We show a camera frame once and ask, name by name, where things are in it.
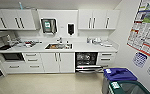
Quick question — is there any blue bottle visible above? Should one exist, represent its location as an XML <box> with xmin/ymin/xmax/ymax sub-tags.
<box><xmin>18</xmin><ymin>1</ymin><xmax>24</xmax><ymax>10</ymax></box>

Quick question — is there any dish soap bottle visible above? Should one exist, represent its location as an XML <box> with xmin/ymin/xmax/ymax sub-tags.
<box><xmin>86</xmin><ymin>37</ymin><xmax>92</xmax><ymax>44</ymax></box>

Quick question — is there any stainless steel sink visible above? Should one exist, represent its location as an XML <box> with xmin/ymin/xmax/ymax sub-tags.
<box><xmin>44</xmin><ymin>43</ymin><xmax>73</xmax><ymax>51</ymax></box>

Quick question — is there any black flat counter appliance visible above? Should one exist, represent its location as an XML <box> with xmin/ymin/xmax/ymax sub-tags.
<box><xmin>0</xmin><ymin>44</ymin><xmax>12</xmax><ymax>51</ymax></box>

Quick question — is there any stainless steel dishwasher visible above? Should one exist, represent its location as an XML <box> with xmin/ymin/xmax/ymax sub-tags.
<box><xmin>74</xmin><ymin>51</ymin><xmax>106</xmax><ymax>75</ymax></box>

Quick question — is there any dish rack with dishes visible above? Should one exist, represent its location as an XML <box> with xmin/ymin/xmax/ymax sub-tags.
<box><xmin>12</xmin><ymin>38</ymin><xmax>43</xmax><ymax>49</ymax></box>

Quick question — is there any steel paper towel dispenser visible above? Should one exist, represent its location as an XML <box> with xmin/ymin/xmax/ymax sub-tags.
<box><xmin>40</xmin><ymin>18</ymin><xmax>58</xmax><ymax>35</ymax></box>

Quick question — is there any white base cabinet door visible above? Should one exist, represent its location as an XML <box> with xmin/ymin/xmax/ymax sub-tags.
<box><xmin>40</xmin><ymin>52</ymin><xmax>61</xmax><ymax>74</ymax></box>
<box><xmin>58</xmin><ymin>52</ymin><xmax>76</xmax><ymax>74</ymax></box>

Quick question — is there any chrome sink faucet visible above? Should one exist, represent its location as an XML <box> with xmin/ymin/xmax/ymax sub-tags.
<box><xmin>56</xmin><ymin>36</ymin><xmax>64</xmax><ymax>45</ymax></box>

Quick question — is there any colourful wall poster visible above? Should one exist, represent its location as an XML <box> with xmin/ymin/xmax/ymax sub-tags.
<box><xmin>126</xmin><ymin>0</ymin><xmax>150</xmax><ymax>62</ymax></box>

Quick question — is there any black built-in microwave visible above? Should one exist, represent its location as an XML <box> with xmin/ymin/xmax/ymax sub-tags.
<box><xmin>0</xmin><ymin>52</ymin><xmax>26</xmax><ymax>63</ymax></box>

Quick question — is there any black wall soap dispenser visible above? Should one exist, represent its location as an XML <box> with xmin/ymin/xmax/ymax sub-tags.
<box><xmin>67</xmin><ymin>23</ymin><xmax>76</xmax><ymax>36</ymax></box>

